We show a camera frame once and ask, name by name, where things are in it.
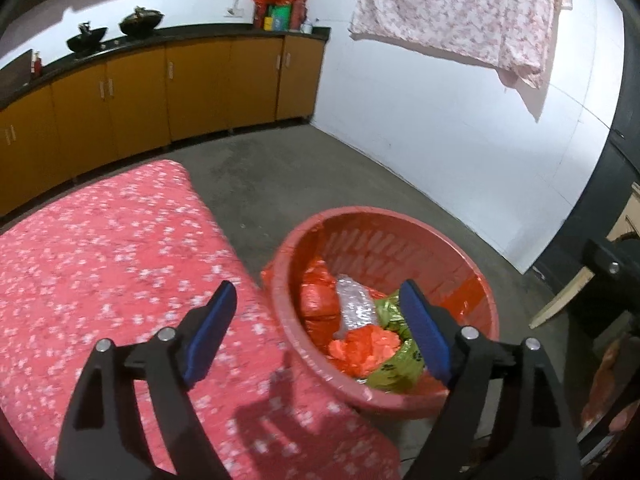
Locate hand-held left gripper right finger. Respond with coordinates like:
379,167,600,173
399,279,583,480

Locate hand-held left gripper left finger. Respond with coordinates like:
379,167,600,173
54,280,238,480

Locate yellow-green plastic bag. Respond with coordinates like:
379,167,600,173
365,292,431,393

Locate clear bubble wrap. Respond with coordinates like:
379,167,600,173
335,274,381,333

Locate red plastic basket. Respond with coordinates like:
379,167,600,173
261,205,501,420

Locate red plastic bag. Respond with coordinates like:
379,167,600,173
300,257,343,346

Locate person's right hand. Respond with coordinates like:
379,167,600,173
580,335,640,431

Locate wooden plank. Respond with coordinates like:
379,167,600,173
529,265,596,330

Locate beige wooden furniture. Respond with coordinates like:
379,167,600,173
605,180,640,246

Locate red floral blanket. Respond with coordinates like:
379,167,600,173
0,159,401,480

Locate brown lower kitchen cabinets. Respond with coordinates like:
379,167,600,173
0,35,327,218

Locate black kitchen countertop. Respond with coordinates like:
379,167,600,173
0,26,332,111

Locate pink floral hanging cloth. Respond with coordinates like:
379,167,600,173
348,0,573,123

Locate black wok with utensils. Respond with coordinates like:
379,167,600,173
66,22,108,53

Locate black wok with lid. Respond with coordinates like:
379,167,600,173
118,6,166,37

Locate green box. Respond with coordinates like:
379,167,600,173
263,4,293,31

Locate dark cutting board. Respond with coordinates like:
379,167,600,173
0,57,33,95

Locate black door frame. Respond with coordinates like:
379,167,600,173
530,0,640,301

